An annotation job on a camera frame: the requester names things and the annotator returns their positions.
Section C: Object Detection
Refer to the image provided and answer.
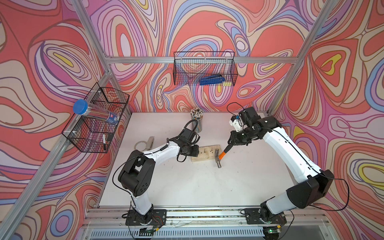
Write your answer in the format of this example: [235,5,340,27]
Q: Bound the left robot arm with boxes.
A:
[117,128,200,216]

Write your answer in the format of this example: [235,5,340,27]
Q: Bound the claw hammer orange black handle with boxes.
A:
[214,144,234,169]

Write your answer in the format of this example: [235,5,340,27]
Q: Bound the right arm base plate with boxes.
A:
[240,208,287,225]

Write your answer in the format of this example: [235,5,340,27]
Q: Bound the cup of coloured pencils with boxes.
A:
[191,108,204,133]

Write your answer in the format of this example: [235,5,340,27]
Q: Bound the wooden block with nails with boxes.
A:
[191,145,222,162]

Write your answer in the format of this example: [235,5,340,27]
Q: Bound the blue tool in basket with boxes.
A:
[199,74,226,86]

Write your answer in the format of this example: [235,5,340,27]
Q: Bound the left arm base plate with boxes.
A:
[126,209,167,227]

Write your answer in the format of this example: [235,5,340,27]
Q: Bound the wire basket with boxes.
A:
[173,50,238,86]
[62,83,130,153]

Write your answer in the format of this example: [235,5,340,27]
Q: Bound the clear bottle blue cap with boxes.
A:
[73,100,119,125]

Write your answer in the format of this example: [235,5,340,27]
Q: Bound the left wire basket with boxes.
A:
[62,83,130,153]

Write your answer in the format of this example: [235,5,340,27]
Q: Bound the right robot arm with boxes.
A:
[223,115,334,222]

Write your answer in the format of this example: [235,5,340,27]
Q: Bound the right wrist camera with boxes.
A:
[230,115,243,132]

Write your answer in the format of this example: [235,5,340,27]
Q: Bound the back wire basket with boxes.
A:
[173,50,238,86]

